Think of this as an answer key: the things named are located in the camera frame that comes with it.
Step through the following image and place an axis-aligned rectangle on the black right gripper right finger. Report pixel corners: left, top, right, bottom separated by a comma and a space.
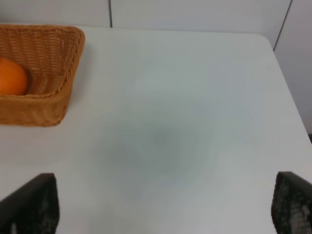
271, 172, 312, 234

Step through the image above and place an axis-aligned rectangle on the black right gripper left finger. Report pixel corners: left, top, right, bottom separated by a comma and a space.
0, 173, 60, 234

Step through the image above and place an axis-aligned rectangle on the orange fruit with stem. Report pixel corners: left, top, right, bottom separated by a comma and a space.
0, 58, 28, 95

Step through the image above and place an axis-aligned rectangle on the orange wicker basket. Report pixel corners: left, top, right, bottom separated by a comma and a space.
0, 24, 85, 127

